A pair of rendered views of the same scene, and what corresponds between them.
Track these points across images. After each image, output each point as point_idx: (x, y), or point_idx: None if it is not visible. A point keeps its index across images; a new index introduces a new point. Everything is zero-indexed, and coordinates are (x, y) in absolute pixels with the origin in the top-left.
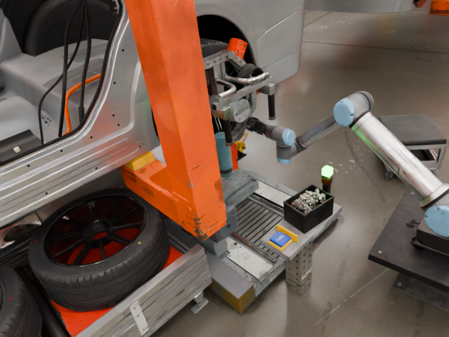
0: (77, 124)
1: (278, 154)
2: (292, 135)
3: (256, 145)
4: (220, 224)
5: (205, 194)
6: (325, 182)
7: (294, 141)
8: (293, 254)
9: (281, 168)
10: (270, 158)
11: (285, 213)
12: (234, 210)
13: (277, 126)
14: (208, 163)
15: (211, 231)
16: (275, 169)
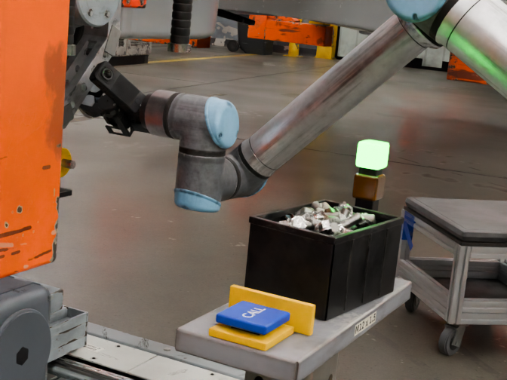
0: None
1: (186, 178)
2: (232, 116)
3: (58, 278)
4: (35, 249)
5: (10, 75)
6: (367, 188)
7: (229, 156)
8: (308, 360)
9: (144, 326)
10: (106, 304)
11: (253, 265)
12: (46, 301)
13: (186, 93)
14: None
15: (0, 260)
16: (125, 326)
